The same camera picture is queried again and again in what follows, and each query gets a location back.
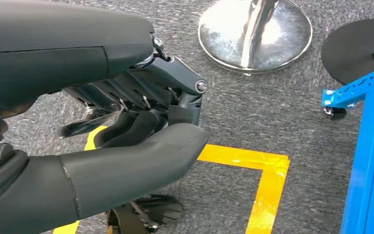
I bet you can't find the chrome stanchion with round base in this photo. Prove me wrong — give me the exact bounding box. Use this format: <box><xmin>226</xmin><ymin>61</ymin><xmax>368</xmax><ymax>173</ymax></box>
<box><xmin>198</xmin><ymin>0</ymin><xmax>314</xmax><ymax>77</ymax></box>

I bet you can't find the yellow floor tape square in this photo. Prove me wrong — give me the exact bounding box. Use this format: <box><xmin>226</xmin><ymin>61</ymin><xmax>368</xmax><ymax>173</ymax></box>
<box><xmin>53</xmin><ymin>125</ymin><xmax>291</xmax><ymax>234</ymax></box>

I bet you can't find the black caster wheel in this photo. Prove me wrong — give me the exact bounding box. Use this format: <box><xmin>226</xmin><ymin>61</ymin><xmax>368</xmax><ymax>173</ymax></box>
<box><xmin>323</xmin><ymin>106</ymin><xmax>347</xmax><ymax>121</ymax></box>

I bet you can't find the black stanchion with round base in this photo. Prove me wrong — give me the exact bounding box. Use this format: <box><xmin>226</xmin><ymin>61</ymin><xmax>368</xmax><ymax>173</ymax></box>
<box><xmin>320</xmin><ymin>19</ymin><xmax>374</xmax><ymax>85</ymax></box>

